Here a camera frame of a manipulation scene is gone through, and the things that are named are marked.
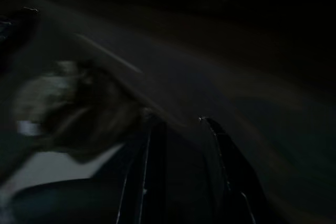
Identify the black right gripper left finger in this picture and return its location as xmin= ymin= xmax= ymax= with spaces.
xmin=115 ymin=118 xmax=169 ymax=224

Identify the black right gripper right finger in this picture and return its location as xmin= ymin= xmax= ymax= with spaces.
xmin=198 ymin=115 xmax=266 ymax=224

